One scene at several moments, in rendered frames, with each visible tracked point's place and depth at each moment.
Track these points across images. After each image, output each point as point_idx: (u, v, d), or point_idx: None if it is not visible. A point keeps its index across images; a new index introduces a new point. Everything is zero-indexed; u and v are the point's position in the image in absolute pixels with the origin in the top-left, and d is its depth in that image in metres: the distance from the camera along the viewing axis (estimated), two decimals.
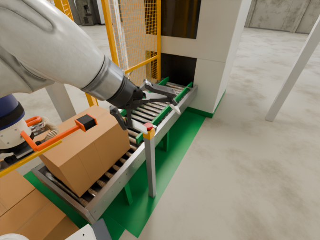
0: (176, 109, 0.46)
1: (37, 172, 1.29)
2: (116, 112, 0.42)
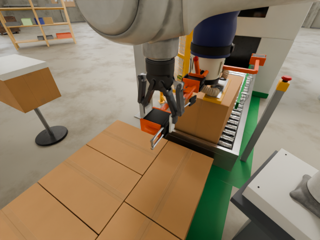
0: (171, 126, 0.48)
1: None
2: (142, 79, 0.44)
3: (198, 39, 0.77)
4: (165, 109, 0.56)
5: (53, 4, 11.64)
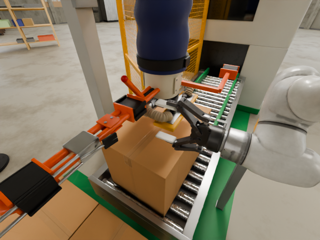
0: (166, 100, 0.47)
1: (98, 181, 0.97)
2: None
3: (140, 50, 0.59)
4: (57, 158, 0.38)
5: None
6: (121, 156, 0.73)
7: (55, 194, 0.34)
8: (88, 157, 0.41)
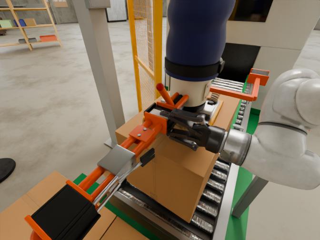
0: (160, 110, 0.50)
1: (115, 192, 0.92)
2: None
3: (172, 55, 0.54)
4: (93, 179, 0.33)
5: (44, 4, 11.18)
6: (143, 150, 0.60)
7: (95, 223, 0.29)
8: (124, 177, 0.36)
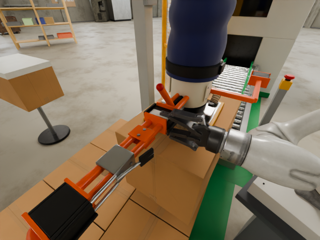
0: (160, 111, 0.50)
1: None
2: None
3: (173, 55, 0.54)
4: (91, 178, 0.33)
5: (54, 3, 11.65)
6: (143, 151, 0.60)
7: (92, 222, 0.29)
8: (123, 176, 0.36)
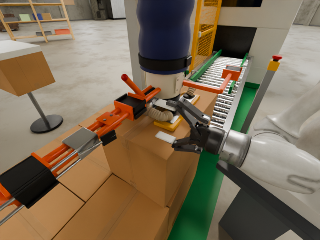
0: (166, 100, 0.47)
1: None
2: None
3: (142, 50, 0.59)
4: (56, 154, 0.39)
5: None
6: (118, 138, 0.66)
7: (53, 187, 0.35)
8: (86, 154, 0.42)
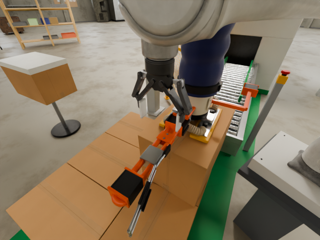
0: (177, 125, 0.46)
1: None
2: (142, 76, 0.44)
3: (184, 78, 0.73)
4: (139, 167, 0.52)
5: (55, 4, 11.79)
6: None
7: (149, 194, 0.47)
8: (157, 166, 0.55)
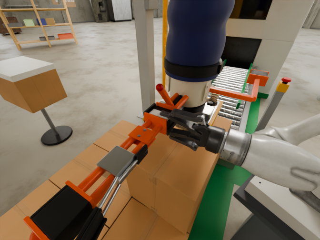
0: (160, 111, 0.50)
1: None
2: None
3: (171, 55, 0.54)
4: (92, 180, 0.33)
5: (54, 4, 11.70)
6: (145, 174, 0.70)
7: (103, 228, 0.29)
8: (124, 178, 0.36)
